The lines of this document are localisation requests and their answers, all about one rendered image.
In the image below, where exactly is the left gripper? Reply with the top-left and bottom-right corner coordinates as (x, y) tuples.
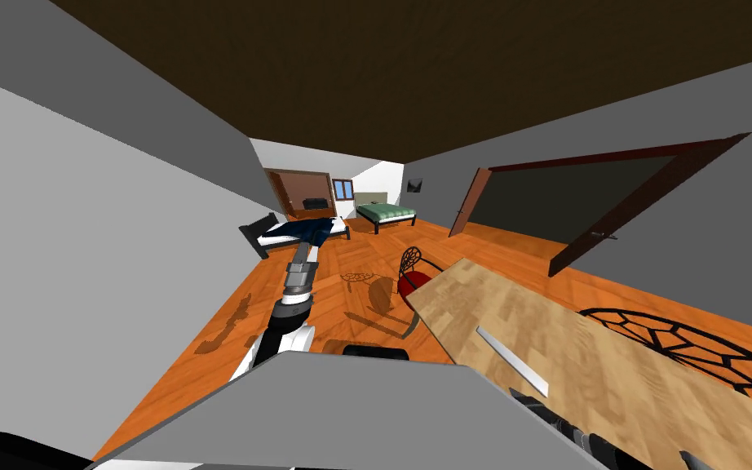
(283, 243), (321, 296)

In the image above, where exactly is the bed with dark blue blanket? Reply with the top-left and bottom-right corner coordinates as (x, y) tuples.
(238, 211), (352, 261)

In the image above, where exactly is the brown wardrobe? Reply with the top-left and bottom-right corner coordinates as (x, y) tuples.
(262, 167), (339, 221)

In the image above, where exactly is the bed with green cover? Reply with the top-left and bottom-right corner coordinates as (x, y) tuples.
(354, 192), (418, 236)

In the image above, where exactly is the red chair with black back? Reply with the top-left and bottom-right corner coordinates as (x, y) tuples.
(396, 246), (446, 313)

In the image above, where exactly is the brown door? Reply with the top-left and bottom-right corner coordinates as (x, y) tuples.
(448, 166), (494, 239)
(547, 131), (752, 279)

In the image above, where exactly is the light wood cupboard door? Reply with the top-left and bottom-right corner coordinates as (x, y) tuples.
(405, 257), (752, 470)

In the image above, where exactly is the black patterned round rug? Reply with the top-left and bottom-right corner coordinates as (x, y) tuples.
(577, 307), (752, 402)

